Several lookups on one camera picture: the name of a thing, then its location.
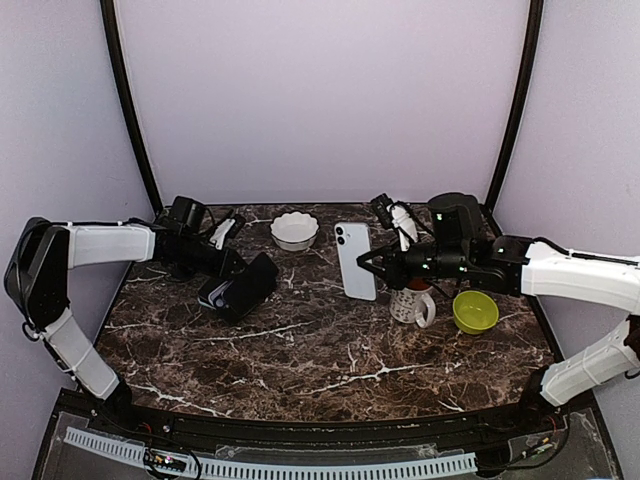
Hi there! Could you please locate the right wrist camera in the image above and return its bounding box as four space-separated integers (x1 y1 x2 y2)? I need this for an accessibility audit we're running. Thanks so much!
370 193 419 252

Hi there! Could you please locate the lime green bowl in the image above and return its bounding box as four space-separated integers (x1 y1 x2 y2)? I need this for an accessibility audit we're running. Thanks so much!
452 290 500 335

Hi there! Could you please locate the black front rail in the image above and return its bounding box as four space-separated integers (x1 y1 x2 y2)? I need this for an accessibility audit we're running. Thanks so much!
129 404 526 451

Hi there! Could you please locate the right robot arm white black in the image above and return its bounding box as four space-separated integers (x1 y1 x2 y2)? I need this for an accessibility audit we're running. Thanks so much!
357 192 639 434

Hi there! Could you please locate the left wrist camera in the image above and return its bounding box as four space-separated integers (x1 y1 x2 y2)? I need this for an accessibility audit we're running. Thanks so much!
208 210 246 250

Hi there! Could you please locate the black phone case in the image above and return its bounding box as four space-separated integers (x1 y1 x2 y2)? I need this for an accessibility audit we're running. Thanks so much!
214 252 279 323

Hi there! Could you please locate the white fluted ceramic bowl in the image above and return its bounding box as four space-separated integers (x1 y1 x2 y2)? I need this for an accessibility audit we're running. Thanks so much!
270 211 319 252

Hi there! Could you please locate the stacked phone with teal edge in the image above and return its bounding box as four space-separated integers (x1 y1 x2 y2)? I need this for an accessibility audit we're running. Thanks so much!
198 278 233 312

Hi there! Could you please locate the light blue smartphone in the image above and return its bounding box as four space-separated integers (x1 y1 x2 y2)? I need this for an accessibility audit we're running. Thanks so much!
334 222 377 301

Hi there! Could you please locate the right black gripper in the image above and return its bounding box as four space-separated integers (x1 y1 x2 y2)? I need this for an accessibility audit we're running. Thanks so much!
357 235 471 290

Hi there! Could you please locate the white patterned mug yellow inside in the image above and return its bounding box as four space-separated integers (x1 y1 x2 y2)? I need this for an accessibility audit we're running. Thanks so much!
389 280 437 328

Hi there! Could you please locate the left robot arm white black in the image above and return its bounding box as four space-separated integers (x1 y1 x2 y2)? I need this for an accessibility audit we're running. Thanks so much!
4 197 247 436

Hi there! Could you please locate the white slotted cable duct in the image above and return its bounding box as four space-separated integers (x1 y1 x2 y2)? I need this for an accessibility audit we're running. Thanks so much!
63 427 478 479

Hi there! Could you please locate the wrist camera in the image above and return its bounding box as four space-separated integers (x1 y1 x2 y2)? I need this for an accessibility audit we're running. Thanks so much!
370 193 419 252
208 210 246 250

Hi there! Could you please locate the left black frame post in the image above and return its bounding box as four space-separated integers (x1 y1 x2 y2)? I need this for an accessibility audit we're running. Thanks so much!
99 0 164 214

